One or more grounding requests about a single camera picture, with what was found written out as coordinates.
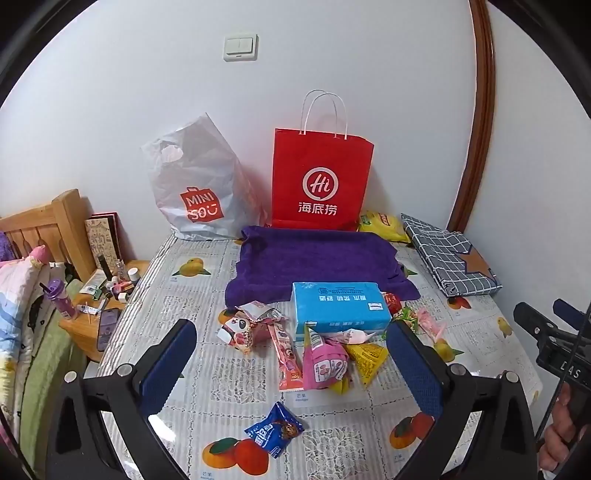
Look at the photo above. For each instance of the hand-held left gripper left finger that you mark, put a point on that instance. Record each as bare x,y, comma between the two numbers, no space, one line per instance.
168,364

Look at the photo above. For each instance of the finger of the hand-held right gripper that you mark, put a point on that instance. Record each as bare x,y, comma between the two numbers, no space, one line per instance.
531,321
570,314

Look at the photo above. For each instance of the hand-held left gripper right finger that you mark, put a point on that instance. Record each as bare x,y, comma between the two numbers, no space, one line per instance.
415,364

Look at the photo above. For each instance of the pink candy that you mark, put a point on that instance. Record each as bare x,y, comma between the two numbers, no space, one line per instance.
429,323

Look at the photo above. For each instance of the green snack packet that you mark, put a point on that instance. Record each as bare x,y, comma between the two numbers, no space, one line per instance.
405,319

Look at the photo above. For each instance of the small red snack packet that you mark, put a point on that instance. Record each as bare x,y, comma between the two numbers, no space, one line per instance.
392,304

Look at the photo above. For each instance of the pink panda snack packet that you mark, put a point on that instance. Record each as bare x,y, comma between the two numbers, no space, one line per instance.
244,327

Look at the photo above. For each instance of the large pink snack bag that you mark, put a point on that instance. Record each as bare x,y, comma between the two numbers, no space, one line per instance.
323,364

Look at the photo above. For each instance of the blue snack packet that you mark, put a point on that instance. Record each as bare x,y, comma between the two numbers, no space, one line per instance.
274,429

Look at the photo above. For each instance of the person's right hand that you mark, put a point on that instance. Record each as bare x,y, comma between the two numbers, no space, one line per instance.
558,443

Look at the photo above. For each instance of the yellow triangular snack packet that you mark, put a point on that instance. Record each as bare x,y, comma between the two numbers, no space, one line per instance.
367,362

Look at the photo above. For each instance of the purple smartphone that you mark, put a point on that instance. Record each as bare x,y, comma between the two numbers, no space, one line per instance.
108,330

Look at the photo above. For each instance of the fruit print tablecloth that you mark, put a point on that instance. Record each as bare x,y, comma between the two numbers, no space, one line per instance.
194,300

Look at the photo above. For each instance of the wooden nightstand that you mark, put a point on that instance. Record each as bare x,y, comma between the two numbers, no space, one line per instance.
81,330

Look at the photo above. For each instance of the blue tissue box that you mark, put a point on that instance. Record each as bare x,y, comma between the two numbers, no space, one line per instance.
339,307

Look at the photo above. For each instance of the pile of small cosmetics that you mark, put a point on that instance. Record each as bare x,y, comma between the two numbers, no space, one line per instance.
113,286

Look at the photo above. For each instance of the grey checkered cloth bag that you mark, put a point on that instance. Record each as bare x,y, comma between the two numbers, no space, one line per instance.
452,258

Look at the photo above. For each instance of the long red snack packet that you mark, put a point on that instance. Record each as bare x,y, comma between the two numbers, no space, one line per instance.
286,360

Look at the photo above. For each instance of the green bedsheet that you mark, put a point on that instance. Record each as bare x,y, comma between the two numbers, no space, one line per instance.
46,369

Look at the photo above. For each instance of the purple drinking bottle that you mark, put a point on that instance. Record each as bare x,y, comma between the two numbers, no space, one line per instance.
62,300

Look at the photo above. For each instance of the patterned notebook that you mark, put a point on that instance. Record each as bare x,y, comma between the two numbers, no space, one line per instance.
98,244

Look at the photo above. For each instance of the yellow snack bag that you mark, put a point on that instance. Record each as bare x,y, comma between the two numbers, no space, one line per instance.
383,226

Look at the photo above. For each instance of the dark red book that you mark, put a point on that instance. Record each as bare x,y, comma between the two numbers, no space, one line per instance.
116,230

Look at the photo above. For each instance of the purple towel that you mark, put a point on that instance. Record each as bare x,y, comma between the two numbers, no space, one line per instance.
314,258

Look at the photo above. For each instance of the pastel printed pillow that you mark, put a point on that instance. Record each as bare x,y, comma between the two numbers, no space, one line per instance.
16,304

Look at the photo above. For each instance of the wooden headboard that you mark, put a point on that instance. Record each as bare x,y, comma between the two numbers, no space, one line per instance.
60,221

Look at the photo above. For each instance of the white plastic shopping bag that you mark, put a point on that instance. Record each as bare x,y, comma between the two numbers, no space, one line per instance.
194,175

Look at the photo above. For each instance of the red paper bag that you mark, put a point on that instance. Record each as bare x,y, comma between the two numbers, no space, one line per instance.
323,161

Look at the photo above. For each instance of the brown wooden door frame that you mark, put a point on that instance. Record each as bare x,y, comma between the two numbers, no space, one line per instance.
480,115

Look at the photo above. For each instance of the white light switch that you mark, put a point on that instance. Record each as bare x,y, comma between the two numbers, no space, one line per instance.
240,47

